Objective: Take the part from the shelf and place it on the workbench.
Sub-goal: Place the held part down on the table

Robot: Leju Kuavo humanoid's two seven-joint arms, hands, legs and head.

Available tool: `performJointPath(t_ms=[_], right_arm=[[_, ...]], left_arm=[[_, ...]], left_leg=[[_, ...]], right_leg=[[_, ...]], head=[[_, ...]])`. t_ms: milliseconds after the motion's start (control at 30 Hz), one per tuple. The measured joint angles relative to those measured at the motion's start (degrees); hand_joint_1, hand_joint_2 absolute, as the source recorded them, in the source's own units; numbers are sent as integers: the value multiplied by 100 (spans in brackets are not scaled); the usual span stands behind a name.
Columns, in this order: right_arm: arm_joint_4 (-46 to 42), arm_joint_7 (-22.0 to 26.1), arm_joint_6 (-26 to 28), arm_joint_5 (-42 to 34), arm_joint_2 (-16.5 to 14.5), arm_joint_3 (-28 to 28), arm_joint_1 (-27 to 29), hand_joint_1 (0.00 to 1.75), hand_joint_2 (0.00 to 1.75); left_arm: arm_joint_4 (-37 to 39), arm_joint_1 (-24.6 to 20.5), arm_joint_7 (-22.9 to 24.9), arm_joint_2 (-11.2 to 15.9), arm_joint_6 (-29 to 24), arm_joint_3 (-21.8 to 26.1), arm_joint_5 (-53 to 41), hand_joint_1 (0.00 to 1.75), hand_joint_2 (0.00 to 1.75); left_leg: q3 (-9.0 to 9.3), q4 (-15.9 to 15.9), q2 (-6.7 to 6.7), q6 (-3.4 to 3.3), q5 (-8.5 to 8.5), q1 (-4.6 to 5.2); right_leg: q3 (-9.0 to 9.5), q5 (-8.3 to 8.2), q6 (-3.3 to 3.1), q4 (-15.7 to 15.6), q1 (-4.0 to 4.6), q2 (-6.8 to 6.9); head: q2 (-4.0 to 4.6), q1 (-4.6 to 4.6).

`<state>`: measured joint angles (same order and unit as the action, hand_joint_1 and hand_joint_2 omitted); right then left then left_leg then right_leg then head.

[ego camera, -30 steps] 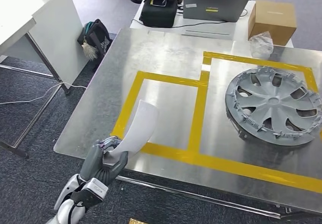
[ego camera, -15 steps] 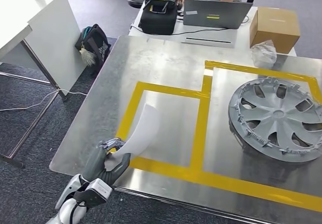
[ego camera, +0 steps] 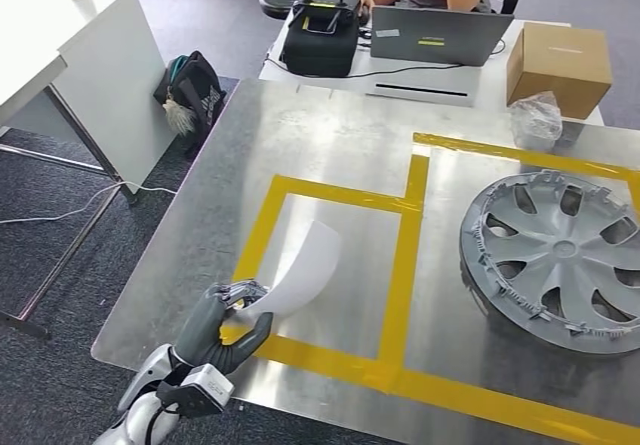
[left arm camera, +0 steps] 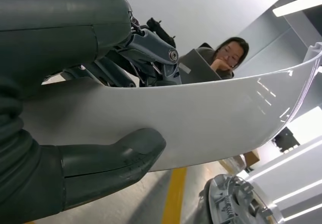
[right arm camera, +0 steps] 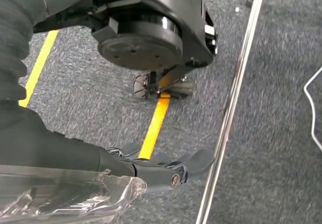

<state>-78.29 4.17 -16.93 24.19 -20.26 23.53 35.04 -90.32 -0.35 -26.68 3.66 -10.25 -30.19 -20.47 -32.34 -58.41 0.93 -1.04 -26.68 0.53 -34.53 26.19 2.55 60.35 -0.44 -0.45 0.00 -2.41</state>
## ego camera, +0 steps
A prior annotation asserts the brown cardboard box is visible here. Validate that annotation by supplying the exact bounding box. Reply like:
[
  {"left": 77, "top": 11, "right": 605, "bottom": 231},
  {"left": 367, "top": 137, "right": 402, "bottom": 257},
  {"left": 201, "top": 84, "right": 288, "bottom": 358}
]
[{"left": 506, "top": 21, "right": 614, "bottom": 121}]

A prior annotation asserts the clear plastic bag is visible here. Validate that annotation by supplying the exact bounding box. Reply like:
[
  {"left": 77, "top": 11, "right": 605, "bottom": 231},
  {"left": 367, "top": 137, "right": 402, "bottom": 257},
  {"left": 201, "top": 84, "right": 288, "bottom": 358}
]
[{"left": 509, "top": 90, "right": 564, "bottom": 154}]

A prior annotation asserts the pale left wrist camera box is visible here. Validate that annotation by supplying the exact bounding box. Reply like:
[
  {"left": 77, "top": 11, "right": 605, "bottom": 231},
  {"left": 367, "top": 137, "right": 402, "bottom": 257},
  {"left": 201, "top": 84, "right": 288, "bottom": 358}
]
[{"left": 155, "top": 362, "right": 235, "bottom": 420}]

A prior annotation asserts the black backpack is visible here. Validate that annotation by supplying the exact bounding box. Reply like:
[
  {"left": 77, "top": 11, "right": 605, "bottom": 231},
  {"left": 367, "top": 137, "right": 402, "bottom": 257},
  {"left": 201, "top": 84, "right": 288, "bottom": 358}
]
[{"left": 152, "top": 49, "right": 227, "bottom": 158}]

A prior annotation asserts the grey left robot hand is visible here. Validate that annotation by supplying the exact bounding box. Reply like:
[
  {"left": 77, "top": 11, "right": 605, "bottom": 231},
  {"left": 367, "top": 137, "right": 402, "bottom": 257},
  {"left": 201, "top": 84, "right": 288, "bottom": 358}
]
[{"left": 174, "top": 281, "right": 275, "bottom": 376}]

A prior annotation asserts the large yellow tape frame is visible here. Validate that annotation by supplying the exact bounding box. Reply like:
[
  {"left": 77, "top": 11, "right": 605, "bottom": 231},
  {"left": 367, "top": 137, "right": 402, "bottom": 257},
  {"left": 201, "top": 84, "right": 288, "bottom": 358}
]
[{"left": 380, "top": 131, "right": 640, "bottom": 445}]

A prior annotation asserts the steel workbench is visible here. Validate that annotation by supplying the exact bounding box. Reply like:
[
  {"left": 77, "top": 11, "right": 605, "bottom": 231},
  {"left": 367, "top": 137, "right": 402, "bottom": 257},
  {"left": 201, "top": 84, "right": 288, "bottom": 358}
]
[{"left": 91, "top": 77, "right": 640, "bottom": 445}]

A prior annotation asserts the black remote controller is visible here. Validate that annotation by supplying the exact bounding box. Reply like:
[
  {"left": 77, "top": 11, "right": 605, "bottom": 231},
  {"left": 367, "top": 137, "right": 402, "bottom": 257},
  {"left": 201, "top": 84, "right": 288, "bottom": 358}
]
[{"left": 291, "top": 0, "right": 362, "bottom": 36}]

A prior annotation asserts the white floor cable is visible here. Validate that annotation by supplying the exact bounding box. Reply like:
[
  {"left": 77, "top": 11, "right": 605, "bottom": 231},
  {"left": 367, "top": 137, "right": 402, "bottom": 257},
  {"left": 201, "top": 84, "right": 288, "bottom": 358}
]
[{"left": 0, "top": 180, "right": 178, "bottom": 226}]

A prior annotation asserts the white curved plastic part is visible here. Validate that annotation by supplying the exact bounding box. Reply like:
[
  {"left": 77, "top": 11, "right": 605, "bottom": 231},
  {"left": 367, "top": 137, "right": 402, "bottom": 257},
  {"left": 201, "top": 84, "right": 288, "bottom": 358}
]
[{"left": 235, "top": 219, "right": 343, "bottom": 327}]

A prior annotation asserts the grey wheel hubcap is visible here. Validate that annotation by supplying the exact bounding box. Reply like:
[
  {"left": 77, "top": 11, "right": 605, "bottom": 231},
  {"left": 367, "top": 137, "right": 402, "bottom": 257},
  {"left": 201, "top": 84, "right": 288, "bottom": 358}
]
[{"left": 459, "top": 168, "right": 640, "bottom": 357}]

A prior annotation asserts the grey laptop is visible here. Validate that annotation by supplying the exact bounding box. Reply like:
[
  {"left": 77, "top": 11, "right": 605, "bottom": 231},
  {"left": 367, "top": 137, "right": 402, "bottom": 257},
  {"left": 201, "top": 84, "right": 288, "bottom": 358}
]
[{"left": 370, "top": 5, "right": 515, "bottom": 68}]

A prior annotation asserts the small yellow tape frame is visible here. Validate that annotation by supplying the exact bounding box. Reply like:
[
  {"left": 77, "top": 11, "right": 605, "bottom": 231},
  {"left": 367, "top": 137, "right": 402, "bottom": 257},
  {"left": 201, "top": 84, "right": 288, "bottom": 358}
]
[{"left": 220, "top": 155, "right": 431, "bottom": 394}]

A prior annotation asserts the pale fur keychain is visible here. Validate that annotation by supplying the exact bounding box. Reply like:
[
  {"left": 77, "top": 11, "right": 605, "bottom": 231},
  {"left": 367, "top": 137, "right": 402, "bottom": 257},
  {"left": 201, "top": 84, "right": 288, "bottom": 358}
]
[{"left": 162, "top": 94, "right": 197, "bottom": 137}]

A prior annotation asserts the black carrying case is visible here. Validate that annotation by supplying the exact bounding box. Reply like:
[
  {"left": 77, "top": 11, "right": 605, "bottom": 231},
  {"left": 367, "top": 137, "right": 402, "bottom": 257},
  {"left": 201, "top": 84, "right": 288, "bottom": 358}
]
[{"left": 278, "top": 4, "right": 362, "bottom": 79}]

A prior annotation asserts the white desk with steel legs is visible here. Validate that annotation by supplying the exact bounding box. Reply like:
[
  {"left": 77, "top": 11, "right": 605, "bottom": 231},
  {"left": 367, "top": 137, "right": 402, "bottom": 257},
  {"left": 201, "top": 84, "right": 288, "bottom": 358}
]
[{"left": 0, "top": 0, "right": 178, "bottom": 341}]

